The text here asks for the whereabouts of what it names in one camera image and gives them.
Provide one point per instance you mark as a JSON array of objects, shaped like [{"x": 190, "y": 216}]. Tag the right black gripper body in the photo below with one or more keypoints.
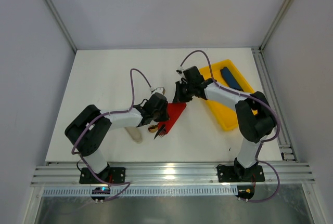
[{"x": 179, "y": 92}]

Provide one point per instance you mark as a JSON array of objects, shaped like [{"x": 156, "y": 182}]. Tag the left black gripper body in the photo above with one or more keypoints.
[{"x": 161, "y": 115}]

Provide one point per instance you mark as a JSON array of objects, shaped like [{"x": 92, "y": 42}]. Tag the red paper napkin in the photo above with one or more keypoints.
[{"x": 174, "y": 112}]

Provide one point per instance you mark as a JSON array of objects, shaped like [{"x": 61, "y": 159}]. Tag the gold spoon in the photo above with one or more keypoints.
[{"x": 153, "y": 128}]

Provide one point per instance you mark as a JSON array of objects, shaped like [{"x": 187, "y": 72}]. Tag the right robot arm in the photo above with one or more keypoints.
[{"x": 255, "y": 118}]

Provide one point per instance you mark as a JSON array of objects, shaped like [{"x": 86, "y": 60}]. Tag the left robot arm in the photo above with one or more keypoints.
[{"x": 87, "y": 131}]

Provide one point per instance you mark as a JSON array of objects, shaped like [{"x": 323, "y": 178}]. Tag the yellow plastic bin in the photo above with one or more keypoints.
[{"x": 225, "y": 116}]

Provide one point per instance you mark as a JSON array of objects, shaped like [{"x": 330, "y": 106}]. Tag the left controller board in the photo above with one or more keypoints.
[{"x": 100, "y": 194}]

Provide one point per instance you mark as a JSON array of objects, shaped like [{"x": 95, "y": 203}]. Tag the controller board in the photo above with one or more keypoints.
[
  {"x": 245, "y": 192},
  {"x": 100, "y": 194}
]

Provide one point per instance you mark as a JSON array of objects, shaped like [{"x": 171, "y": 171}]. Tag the right controller board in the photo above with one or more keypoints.
[{"x": 245, "y": 192}]

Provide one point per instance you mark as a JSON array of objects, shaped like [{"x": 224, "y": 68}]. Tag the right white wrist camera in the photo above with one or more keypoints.
[{"x": 179, "y": 70}]

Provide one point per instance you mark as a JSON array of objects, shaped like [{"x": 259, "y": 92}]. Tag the aluminium mounting rail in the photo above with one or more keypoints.
[{"x": 159, "y": 174}]

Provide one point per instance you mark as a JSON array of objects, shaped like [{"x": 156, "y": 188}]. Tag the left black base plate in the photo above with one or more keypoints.
[{"x": 117, "y": 174}]

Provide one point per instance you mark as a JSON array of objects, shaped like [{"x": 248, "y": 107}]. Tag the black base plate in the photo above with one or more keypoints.
[
  {"x": 226, "y": 173},
  {"x": 117, "y": 174}
]

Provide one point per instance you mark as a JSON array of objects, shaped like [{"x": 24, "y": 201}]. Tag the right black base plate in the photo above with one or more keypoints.
[{"x": 226, "y": 173}]

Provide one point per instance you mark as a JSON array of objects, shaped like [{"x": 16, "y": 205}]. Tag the slotted cable duct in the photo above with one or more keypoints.
[{"x": 132, "y": 191}]

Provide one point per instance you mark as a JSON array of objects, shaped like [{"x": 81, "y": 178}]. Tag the right side aluminium rail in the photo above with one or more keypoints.
[{"x": 284, "y": 139}]

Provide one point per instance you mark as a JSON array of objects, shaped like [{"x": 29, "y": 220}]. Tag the left aluminium frame post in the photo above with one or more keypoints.
[{"x": 58, "y": 20}]

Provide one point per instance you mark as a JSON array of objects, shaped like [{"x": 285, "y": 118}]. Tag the aluminium frame post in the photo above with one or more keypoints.
[
  {"x": 283, "y": 9},
  {"x": 58, "y": 20}
]

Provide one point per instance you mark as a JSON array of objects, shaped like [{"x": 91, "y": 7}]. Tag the right aluminium frame post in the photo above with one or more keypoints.
[{"x": 283, "y": 9}]

